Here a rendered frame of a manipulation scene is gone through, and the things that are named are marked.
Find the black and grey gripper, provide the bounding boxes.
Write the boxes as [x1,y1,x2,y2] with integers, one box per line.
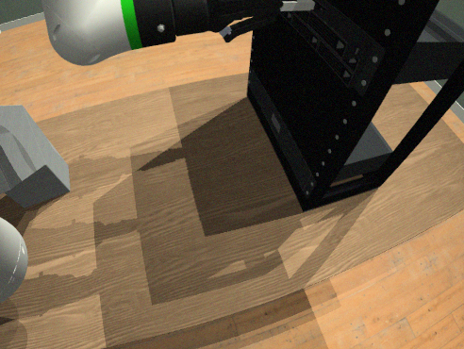
[173,0,315,42]

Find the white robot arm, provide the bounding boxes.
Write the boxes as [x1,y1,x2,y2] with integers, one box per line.
[0,0,177,303]

